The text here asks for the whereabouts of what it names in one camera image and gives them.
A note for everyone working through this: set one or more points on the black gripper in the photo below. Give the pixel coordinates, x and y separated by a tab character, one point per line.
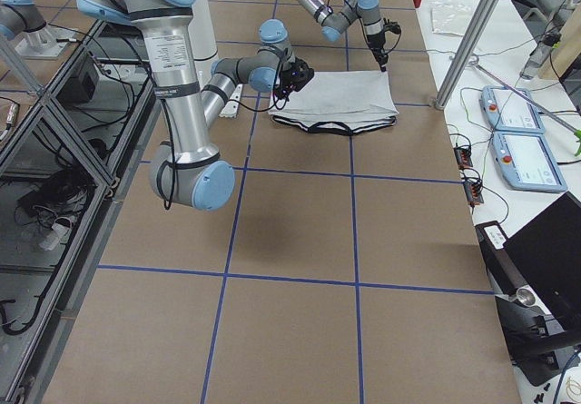
288	80
376	43

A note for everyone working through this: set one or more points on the grey cartoon print t-shirt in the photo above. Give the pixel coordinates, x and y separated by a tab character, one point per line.
342	103

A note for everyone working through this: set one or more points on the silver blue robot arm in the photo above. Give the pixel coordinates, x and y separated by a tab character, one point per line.
188	168
336	16

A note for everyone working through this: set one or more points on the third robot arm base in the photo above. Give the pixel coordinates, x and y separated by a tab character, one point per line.
40	40

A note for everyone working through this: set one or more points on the clear plastic bag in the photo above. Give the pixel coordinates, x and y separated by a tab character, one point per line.
450	19

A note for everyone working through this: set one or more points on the upper small circuit board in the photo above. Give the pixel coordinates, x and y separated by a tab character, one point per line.
463	157

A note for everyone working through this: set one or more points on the small circuit board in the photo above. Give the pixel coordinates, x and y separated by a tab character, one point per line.
473	192
463	157

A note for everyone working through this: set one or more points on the upper teach pendant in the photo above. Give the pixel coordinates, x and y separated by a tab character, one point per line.
506	111

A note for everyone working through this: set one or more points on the teach pendant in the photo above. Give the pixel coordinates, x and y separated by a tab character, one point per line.
506	111
526	163

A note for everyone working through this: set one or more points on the lower small circuit board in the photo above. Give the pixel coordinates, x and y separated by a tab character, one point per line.
473	192

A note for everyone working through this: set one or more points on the lower teach pendant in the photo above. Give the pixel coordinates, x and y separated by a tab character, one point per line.
526	163

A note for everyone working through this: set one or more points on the black power adapter box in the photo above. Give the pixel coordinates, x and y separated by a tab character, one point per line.
81	84

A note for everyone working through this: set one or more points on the black laptop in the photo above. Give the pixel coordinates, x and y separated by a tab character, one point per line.
546	252

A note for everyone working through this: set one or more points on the black stand with metal cup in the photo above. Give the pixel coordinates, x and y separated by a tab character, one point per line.
537	342

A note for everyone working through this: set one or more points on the aluminium frame post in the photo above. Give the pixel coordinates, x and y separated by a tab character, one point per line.
466	48

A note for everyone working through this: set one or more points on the aluminium frame glass cabinet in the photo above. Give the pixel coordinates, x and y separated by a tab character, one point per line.
64	172

